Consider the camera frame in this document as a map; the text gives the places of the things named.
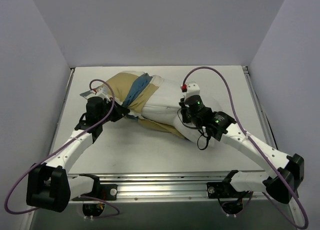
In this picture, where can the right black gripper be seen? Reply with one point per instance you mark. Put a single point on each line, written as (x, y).
(183, 113)

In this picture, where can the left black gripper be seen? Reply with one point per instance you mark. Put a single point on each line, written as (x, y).
(118, 111)

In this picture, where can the blue beige checked pillowcase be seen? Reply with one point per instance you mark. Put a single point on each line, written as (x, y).
(131, 89)

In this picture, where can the white pillow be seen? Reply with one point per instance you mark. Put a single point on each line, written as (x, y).
(162, 113)

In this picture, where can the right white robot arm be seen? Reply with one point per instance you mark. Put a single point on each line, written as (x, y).
(283, 173)

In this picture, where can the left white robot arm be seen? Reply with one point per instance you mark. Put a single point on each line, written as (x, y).
(48, 185)

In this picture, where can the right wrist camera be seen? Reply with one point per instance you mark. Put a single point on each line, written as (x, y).
(190, 89)

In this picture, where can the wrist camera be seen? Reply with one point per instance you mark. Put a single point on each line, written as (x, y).
(102, 92)
(190, 89)

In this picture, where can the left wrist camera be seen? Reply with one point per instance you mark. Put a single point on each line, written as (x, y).
(102, 92)

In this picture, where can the left side aluminium rail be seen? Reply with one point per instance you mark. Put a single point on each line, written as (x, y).
(69, 82)

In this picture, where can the aluminium mounting rail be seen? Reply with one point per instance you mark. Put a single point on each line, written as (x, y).
(176, 185)

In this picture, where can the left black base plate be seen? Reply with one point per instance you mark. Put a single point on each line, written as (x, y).
(107, 192)

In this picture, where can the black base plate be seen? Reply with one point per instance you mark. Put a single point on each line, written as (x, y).
(220, 190)
(107, 192)

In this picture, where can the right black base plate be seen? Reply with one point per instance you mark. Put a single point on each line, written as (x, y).
(220, 190)

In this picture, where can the right side aluminium rail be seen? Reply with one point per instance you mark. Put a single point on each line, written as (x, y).
(263, 119)

